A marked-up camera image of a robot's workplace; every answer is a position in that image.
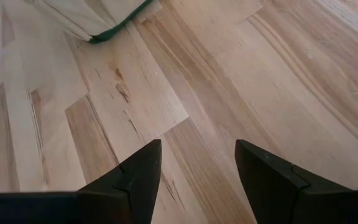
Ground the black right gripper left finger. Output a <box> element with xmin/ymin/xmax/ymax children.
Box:
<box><xmin>0</xmin><ymin>139</ymin><xmax>163</xmax><ymax>224</ymax></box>

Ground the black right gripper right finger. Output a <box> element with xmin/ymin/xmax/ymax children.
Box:
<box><xmin>234</xmin><ymin>139</ymin><xmax>358</xmax><ymax>224</ymax></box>

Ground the cream canvas green-trimmed garden bag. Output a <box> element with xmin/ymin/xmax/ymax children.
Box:
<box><xmin>23</xmin><ymin>0</ymin><xmax>155</xmax><ymax>45</ymax></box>

